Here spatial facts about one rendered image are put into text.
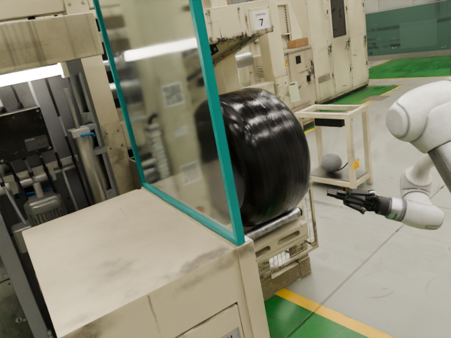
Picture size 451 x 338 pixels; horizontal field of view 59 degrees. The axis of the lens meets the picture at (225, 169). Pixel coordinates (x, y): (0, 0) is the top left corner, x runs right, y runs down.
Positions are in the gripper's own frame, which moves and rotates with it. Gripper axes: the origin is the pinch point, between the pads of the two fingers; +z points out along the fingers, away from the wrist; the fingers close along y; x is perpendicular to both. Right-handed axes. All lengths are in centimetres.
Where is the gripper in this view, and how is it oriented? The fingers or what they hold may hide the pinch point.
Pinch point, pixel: (335, 194)
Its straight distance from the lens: 165.7
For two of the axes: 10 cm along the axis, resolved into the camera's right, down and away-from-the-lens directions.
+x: 2.4, -6.6, 7.1
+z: -9.6, -2.5, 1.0
